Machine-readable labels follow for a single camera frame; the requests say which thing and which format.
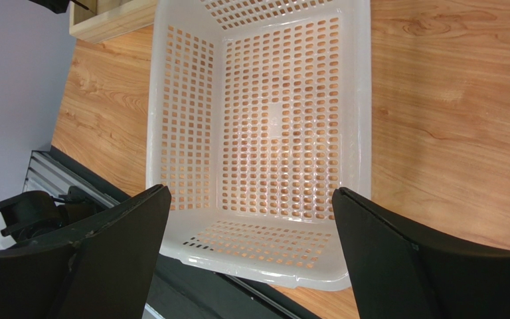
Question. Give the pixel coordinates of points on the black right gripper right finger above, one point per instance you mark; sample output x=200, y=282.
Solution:
x=400, y=268

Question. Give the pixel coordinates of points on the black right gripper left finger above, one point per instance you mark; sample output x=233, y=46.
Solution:
x=99, y=267

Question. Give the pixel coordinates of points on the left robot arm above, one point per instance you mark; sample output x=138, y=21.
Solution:
x=34, y=213

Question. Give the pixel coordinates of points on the white perforated plastic basket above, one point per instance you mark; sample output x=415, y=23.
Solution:
x=258, y=112

